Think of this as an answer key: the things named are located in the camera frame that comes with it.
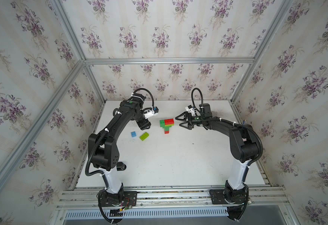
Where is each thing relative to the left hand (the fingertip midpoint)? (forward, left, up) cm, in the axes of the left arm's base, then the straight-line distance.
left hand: (145, 121), depth 88 cm
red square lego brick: (0, -14, -13) cm, 19 cm away
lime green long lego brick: (-3, +2, -13) cm, 14 cm away
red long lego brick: (+1, -15, -2) cm, 16 cm away
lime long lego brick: (+1, -17, -5) cm, 18 cm away
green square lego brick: (0, -11, -3) cm, 11 cm away
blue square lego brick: (-1, +10, -14) cm, 17 cm away
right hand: (0, -23, -1) cm, 23 cm away
